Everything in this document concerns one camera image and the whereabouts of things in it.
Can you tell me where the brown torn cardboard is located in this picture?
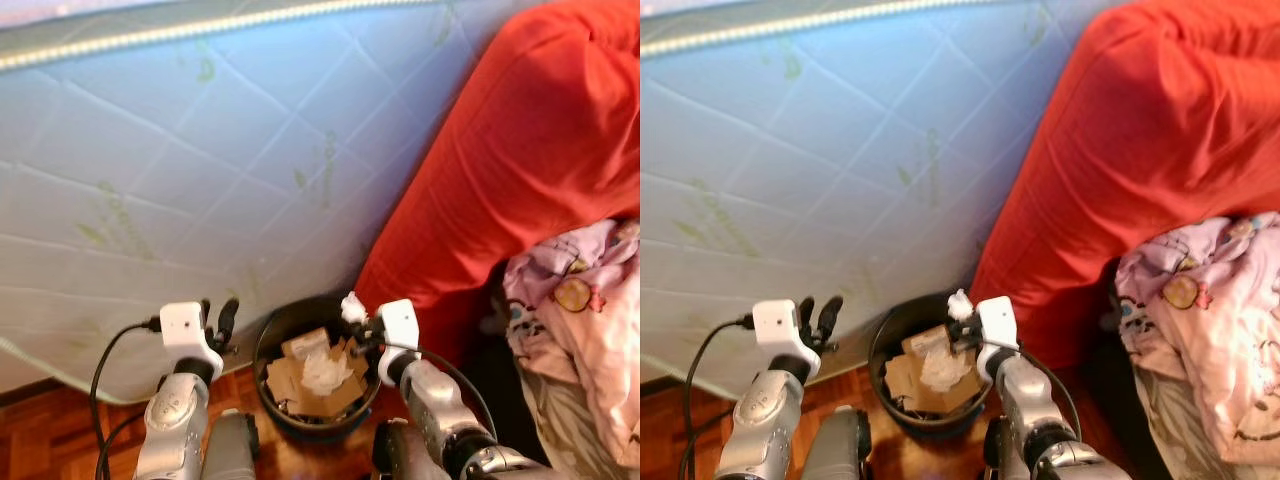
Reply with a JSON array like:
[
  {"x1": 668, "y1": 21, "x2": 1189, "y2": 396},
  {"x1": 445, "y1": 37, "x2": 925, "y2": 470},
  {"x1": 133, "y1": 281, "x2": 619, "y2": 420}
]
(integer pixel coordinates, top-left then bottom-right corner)
[
  {"x1": 882, "y1": 325, "x2": 986, "y2": 416},
  {"x1": 265, "y1": 327, "x2": 371, "y2": 419}
]

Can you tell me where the black waste bin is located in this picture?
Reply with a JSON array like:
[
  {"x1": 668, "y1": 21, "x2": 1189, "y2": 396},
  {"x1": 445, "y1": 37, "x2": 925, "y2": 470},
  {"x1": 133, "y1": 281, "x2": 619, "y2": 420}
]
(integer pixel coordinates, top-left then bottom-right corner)
[
  {"x1": 868, "y1": 292, "x2": 996, "y2": 443},
  {"x1": 252, "y1": 296, "x2": 383, "y2": 443}
]

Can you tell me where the silver left robot leg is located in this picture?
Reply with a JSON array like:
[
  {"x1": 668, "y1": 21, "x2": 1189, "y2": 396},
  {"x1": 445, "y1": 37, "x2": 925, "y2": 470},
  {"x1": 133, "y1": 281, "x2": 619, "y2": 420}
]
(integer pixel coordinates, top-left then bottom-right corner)
[
  {"x1": 200, "y1": 408, "x2": 261, "y2": 480},
  {"x1": 800, "y1": 405, "x2": 873, "y2": 480}
]

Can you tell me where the silver robot leg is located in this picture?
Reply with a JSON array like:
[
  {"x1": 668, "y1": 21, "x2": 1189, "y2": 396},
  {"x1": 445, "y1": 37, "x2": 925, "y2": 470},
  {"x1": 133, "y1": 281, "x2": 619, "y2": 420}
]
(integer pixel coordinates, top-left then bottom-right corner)
[
  {"x1": 983, "y1": 415, "x2": 1041, "y2": 480},
  {"x1": 200, "y1": 408, "x2": 261, "y2": 480},
  {"x1": 800, "y1": 405, "x2": 873, "y2": 480},
  {"x1": 372, "y1": 418, "x2": 441, "y2": 480}
]

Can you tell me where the silver right robot leg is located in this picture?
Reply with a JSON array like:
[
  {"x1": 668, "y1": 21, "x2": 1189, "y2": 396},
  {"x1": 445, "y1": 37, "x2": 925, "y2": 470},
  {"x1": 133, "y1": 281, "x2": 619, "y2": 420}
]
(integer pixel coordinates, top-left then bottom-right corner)
[
  {"x1": 983, "y1": 415, "x2": 1041, "y2": 480},
  {"x1": 372, "y1": 418, "x2": 441, "y2": 480}
]

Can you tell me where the pink cartoon bear blanket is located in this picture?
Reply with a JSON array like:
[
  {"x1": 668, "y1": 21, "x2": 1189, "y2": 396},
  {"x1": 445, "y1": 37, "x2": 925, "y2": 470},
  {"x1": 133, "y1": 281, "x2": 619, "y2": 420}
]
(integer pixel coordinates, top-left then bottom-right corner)
[
  {"x1": 500, "y1": 218, "x2": 641, "y2": 471},
  {"x1": 1113, "y1": 210, "x2": 1280, "y2": 471}
]

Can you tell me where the large red fabric cushion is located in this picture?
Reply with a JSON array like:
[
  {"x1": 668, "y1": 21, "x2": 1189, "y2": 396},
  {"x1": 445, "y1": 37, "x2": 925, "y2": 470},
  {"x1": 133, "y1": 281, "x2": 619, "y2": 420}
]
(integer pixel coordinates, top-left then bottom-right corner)
[
  {"x1": 970, "y1": 0, "x2": 1280, "y2": 371},
  {"x1": 355, "y1": 0, "x2": 641, "y2": 366}
]

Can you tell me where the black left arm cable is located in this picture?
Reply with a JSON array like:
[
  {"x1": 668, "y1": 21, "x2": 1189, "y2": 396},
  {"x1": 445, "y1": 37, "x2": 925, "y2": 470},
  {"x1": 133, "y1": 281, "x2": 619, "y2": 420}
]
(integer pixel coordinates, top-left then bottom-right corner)
[
  {"x1": 88, "y1": 318, "x2": 164, "y2": 480},
  {"x1": 680, "y1": 313, "x2": 756, "y2": 480}
]

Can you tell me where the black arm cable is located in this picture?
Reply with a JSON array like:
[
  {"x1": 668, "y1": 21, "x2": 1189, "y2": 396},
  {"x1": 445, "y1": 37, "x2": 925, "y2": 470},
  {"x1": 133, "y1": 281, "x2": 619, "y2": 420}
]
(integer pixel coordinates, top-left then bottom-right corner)
[
  {"x1": 385, "y1": 340, "x2": 501, "y2": 441},
  {"x1": 680, "y1": 313, "x2": 756, "y2": 480},
  {"x1": 1000, "y1": 340, "x2": 1086, "y2": 441},
  {"x1": 88, "y1": 318, "x2": 164, "y2": 480}
]

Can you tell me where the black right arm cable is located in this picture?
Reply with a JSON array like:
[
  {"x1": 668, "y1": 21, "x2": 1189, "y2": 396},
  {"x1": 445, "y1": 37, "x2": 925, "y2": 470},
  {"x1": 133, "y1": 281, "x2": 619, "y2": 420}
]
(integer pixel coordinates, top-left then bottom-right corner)
[
  {"x1": 1000, "y1": 340, "x2": 1086, "y2": 441},
  {"x1": 385, "y1": 340, "x2": 501, "y2": 441}
]

